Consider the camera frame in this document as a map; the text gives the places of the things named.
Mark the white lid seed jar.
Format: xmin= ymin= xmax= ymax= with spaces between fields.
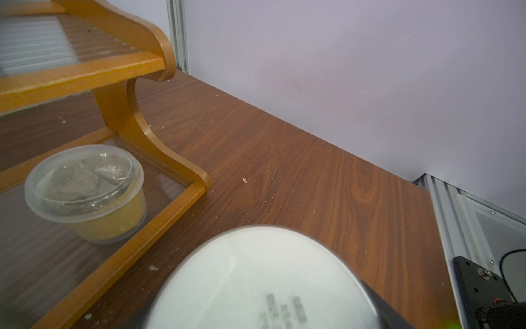
xmin=145 ymin=226 xmax=383 ymax=328

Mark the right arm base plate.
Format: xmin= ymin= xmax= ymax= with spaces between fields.
xmin=452 ymin=256 xmax=514 ymax=328

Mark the orange wooden three-tier shelf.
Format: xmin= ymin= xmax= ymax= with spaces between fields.
xmin=1 ymin=1 xmax=211 ymax=328

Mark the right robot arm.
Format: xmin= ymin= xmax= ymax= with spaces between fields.
xmin=475 ymin=300 xmax=525 ymax=329

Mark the aluminium front rail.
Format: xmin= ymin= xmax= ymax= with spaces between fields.
xmin=415 ymin=174 xmax=525 ymax=328

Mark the small yellow clear-lid cup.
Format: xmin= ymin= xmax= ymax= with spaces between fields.
xmin=24 ymin=145 xmax=147 ymax=244

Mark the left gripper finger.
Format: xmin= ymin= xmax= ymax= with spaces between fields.
xmin=362 ymin=281 xmax=414 ymax=329

